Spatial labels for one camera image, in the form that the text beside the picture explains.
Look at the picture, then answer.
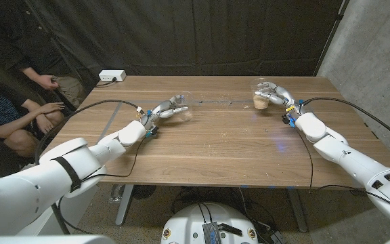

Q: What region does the white table leg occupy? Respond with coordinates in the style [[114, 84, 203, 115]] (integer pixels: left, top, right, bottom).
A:
[[288, 188, 308, 233], [115, 184, 135, 226]]

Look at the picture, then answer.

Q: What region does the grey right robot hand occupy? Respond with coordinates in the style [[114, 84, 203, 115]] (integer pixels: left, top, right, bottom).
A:
[[255, 81, 305, 118]]

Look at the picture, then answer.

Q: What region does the white power strip box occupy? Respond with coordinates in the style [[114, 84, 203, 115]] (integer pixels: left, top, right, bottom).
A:
[[98, 69, 127, 83]]

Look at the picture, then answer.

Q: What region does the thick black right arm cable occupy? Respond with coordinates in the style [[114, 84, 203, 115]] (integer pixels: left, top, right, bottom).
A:
[[299, 97, 390, 148]]

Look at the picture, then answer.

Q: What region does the person in khaki trousers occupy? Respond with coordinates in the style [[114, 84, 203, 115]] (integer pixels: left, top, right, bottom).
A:
[[0, 0, 87, 109]]

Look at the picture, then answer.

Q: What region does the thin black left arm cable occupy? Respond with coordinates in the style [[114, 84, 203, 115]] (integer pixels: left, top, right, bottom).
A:
[[79, 134, 148, 180]]

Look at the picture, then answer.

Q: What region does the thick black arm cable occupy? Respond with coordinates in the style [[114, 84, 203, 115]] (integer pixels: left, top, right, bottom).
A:
[[299, 97, 390, 148], [34, 98, 145, 165]]

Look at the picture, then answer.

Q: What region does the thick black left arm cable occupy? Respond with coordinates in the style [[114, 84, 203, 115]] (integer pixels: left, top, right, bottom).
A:
[[34, 98, 145, 165]]

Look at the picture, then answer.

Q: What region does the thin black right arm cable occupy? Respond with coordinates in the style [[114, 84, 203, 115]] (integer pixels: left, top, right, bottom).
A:
[[292, 127, 390, 207]]

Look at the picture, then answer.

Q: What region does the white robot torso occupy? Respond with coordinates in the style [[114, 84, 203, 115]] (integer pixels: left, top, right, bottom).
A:
[[160, 202, 259, 244]]

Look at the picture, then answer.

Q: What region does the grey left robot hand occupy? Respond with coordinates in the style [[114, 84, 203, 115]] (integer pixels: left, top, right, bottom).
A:
[[140, 94, 190, 128]]

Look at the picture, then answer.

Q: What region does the black backdrop curtain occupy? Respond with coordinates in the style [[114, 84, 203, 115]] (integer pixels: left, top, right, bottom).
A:
[[28, 0, 347, 77]]

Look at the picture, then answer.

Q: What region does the black power strip cable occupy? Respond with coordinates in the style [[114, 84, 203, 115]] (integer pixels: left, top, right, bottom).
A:
[[95, 77, 118, 88]]

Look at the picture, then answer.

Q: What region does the sugar-filled clear plastic cup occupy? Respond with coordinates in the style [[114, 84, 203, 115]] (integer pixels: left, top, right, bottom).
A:
[[251, 77, 271, 110]]

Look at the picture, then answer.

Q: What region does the black backdrop stand pole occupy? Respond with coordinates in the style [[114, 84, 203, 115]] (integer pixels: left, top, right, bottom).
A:
[[312, 0, 350, 77], [24, 0, 90, 95]]

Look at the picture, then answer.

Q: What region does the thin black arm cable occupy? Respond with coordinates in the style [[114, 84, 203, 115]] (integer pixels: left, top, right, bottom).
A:
[[292, 127, 390, 207], [79, 134, 148, 180]]

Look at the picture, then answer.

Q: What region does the black floor fan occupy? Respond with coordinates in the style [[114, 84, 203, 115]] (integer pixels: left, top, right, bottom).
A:
[[132, 184, 158, 201]]

